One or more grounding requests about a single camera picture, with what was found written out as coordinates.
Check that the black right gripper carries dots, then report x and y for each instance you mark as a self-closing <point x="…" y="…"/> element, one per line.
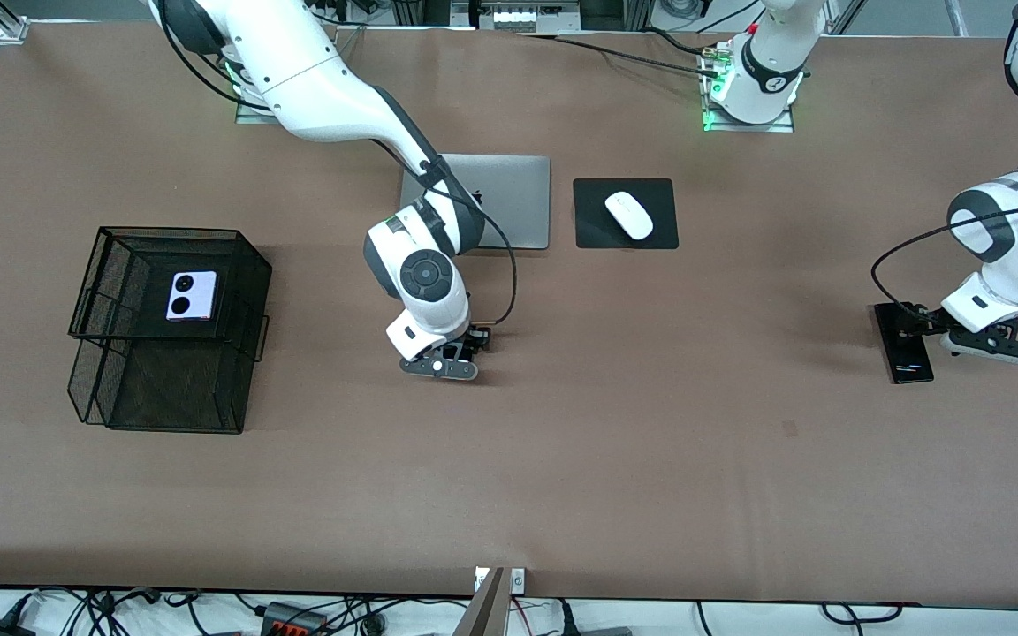
<point x="474" y="339"/>

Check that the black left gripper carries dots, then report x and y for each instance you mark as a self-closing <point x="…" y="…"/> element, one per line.
<point x="931" y="322"/>

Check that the long black phone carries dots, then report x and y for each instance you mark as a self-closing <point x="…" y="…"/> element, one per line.
<point x="911" y="362"/>

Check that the white phone two lenses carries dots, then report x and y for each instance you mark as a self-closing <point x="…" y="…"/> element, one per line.
<point x="204" y="296"/>

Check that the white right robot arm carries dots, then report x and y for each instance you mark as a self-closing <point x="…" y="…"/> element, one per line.
<point x="315" y="79"/>

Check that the silver laptop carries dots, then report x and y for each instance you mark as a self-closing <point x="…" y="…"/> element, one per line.
<point x="527" y="203"/>

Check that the black mouse pad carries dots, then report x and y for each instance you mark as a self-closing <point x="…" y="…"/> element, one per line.
<point x="588" y="230"/>

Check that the white computer mouse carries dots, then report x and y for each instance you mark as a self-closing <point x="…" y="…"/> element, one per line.
<point x="630" y="216"/>

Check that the aluminium profile beam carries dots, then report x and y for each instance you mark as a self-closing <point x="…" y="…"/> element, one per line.
<point x="487" y="609"/>

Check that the black mesh two-tier tray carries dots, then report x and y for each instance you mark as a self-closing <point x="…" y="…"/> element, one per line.
<point x="208" y="397"/>

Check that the white terminal device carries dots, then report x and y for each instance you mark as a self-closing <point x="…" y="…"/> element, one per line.
<point x="518" y="16"/>

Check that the black orange power strip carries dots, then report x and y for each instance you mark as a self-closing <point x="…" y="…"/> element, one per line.
<point x="288" y="621"/>

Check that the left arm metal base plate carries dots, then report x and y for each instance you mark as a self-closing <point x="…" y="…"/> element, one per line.
<point x="774" y="127"/>

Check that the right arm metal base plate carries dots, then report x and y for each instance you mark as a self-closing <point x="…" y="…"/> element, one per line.
<point x="253" y="117"/>

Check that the aluminium corner bracket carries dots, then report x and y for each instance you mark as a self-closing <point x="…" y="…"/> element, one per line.
<point x="14" y="31"/>

